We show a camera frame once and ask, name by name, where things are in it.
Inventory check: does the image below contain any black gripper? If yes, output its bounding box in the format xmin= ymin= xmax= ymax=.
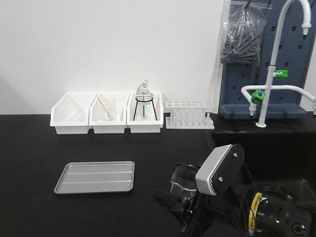
xmin=153 ymin=163 xmax=254 ymax=237

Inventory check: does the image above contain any clear glass beaker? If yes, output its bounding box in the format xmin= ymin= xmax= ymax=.
xmin=170 ymin=166 xmax=198 ymax=202

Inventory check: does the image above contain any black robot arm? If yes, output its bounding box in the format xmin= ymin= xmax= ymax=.
xmin=153 ymin=164 xmax=316 ymax=237

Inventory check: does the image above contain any silver metal tray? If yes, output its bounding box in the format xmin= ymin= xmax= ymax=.
xmin=54 ymin=161 xmax=135 ymax=195

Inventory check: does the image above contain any white test tube rack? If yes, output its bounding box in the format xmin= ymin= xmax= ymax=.
xmin=165 ymin=101 xmax=215 ymax=129

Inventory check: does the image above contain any white storage bin right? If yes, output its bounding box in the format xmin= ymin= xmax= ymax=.
xmin=126 ymin=92 xmax=164 ymax=133

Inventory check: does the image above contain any white storage bin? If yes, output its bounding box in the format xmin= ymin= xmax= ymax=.
xmin=89 ymin=92 xmax=129 ymax=134
xmin=126 ymin=92 xmax=164 ymax=133
xmin=50 ymin=93 xmax=97 ymax=135

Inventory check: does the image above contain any glass flask on tripod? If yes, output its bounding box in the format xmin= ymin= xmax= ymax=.
xmin=133 ymin=80 xmax=158 ymax=121

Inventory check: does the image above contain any white storage bin middle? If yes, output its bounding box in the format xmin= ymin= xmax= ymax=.
xmin=89 ymin=92 xmax=129 ymax=134

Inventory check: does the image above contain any white lab faucet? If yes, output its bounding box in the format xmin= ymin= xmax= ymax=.
xmin=241 ymin=0 xmax=316 ymax=128

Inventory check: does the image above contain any white storage bin left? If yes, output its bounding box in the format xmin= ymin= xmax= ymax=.
xmin=50 ymin=93 xmax=97 ymax=135

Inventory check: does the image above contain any plastic bag of pegs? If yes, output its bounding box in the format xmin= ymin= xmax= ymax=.
xmin=220 ymin=0 xmax=272 ymax=67

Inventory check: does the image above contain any blue pegboard drying rack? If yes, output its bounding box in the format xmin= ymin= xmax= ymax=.
xmin=219 ymin=0 xmax=316 ymax=119

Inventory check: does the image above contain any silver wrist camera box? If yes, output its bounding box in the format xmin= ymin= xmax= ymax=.
xmin=195 ymin=144 xmax=232 ymax=196

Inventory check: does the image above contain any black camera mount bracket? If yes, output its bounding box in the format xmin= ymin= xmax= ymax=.
xmin=211 ymin=144 xmax=245 ymax=194

